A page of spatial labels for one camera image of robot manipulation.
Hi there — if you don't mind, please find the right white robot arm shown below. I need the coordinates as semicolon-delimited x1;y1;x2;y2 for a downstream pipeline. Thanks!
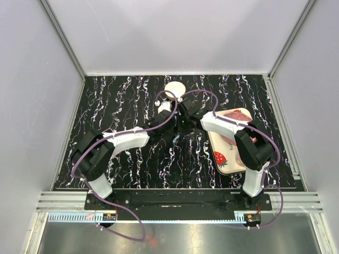
179;98;276;210

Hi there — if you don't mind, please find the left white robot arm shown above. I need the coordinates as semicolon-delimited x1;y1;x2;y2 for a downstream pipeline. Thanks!
70;110;174;210

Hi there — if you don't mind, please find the cream ceramic bowl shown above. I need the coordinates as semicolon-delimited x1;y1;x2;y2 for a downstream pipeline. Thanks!
164;81;186;101

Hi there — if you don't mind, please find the pink dotted plate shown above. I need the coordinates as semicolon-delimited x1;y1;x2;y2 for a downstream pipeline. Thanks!
217;110;253;146

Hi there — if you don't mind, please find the strawberry pattern tray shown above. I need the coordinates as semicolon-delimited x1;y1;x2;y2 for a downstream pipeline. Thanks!
207;108;251;175

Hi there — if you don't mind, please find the pink glass mug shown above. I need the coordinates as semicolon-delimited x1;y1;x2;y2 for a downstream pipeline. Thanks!
235;153;246;170

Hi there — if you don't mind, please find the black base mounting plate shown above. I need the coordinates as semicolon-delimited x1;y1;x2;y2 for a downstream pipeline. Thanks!
84;188;273;212

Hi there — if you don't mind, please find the left control board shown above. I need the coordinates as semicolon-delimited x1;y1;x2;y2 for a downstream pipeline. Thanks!
102;212;117;222

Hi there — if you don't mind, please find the control board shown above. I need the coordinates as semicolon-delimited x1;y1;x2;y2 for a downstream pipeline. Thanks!
102;212;117;222
245;213;262;224

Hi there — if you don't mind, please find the right control board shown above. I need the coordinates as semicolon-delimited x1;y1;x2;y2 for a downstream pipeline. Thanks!
245;213;262;224

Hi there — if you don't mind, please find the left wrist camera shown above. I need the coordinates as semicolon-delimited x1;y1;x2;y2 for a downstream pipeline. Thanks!
155;101;172;114

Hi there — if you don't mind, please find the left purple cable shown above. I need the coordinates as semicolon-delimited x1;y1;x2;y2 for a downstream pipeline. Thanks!
71;90;178;242

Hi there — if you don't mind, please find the purple cable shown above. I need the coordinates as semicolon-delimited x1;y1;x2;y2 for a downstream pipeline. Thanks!
179;89;284;230
71;90;178;242

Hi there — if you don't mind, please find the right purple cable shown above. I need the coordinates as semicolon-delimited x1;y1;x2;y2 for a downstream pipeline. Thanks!
179;89;284;230

